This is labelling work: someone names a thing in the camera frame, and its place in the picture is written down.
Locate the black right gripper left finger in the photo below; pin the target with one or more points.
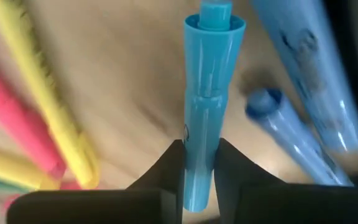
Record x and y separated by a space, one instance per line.
104 208

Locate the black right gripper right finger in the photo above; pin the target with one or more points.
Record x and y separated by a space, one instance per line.
291 205

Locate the pink marker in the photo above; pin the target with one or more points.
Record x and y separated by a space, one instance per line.
14 118
70 185

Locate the yellow marker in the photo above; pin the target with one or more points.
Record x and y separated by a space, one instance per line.
42 77
11 166

